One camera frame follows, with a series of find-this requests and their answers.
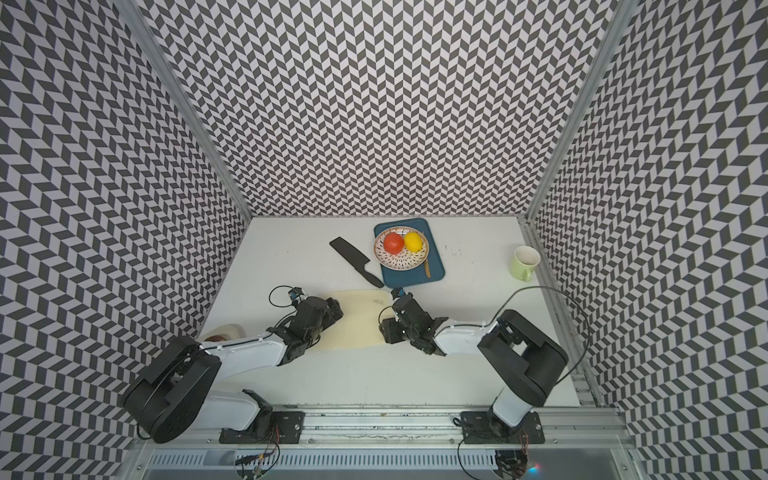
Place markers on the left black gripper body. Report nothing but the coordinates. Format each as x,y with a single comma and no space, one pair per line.
328,320

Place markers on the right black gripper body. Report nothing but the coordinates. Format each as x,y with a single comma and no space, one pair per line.
397,333

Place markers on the cream cutting board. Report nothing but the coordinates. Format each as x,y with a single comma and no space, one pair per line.
359,325

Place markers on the black cleaver knife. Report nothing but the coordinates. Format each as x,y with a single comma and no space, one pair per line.
356,259

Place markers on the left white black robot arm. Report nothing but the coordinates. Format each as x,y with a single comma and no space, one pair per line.
175,392

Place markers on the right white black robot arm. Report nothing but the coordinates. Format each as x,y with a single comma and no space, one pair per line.
527,360

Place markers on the teal rectangular tray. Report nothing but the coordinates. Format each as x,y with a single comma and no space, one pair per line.
410,278

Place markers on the patterned ceramic plate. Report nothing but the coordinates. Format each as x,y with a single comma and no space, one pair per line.
405,260

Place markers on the yellow lemon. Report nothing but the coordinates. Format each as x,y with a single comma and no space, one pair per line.
413,242

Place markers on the red tomato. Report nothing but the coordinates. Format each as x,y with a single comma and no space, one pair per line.
393,243

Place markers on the beige small plate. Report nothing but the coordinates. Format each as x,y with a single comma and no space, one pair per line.
224,333

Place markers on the light green mug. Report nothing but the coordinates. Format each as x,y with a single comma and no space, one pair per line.
524,262

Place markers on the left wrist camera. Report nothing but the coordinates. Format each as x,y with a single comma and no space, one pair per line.
296,295

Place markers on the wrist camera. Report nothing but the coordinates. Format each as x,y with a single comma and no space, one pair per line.
397,293
296,295

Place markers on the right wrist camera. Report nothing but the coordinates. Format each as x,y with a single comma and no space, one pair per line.
397,293

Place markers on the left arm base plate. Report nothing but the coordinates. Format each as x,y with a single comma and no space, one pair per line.
283,427

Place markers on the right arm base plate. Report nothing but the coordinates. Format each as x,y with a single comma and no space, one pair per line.
480,427

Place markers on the aluminium front rail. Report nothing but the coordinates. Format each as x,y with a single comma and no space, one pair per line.
431,427

